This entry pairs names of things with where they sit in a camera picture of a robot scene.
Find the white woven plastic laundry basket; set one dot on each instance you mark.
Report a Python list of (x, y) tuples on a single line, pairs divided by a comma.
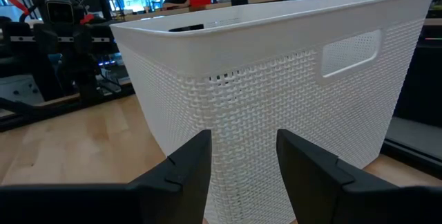
[(262, 113)]

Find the red laptop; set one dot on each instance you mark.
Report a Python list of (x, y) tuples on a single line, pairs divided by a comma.
[(200, 0)]

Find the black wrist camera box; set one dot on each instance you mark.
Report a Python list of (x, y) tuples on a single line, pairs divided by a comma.
[(59, 10)]

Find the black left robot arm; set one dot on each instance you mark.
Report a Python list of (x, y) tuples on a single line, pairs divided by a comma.
[(81, 75)]

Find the wooden desk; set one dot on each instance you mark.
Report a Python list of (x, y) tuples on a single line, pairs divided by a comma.
[(221, 7)]

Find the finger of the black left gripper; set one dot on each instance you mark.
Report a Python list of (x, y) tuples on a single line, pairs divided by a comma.
[(82, 40), (45, 40)]

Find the white perforated base plate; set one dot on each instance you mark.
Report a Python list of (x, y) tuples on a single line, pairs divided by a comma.
[(19, 89)]

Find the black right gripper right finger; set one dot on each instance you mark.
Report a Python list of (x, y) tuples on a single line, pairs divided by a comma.
[(307, 182)]

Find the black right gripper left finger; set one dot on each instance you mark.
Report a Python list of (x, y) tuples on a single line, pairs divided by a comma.
[(188, 179)]

